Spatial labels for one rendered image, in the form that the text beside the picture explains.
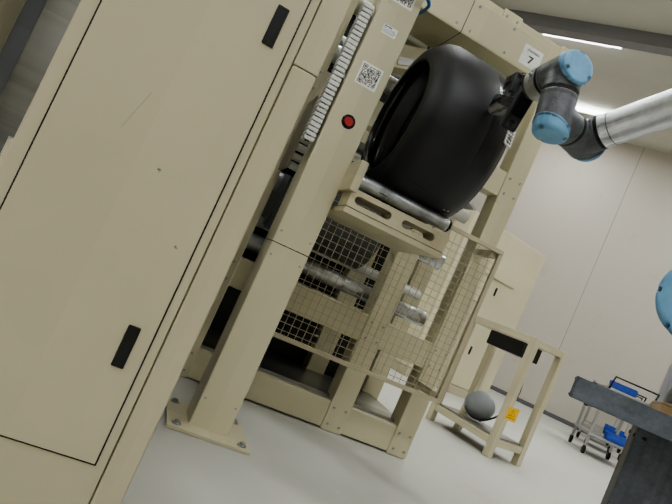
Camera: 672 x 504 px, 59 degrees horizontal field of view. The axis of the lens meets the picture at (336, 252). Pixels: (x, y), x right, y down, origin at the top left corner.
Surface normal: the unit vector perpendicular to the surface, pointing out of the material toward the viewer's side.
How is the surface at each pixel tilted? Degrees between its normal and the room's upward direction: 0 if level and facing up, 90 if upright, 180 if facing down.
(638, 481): 90
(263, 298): 90
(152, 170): 90
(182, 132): 90
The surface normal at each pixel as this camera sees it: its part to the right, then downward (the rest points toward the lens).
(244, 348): 0.28, 0.07
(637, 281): -0.40, -0.23
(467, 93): 0.37, -0.16
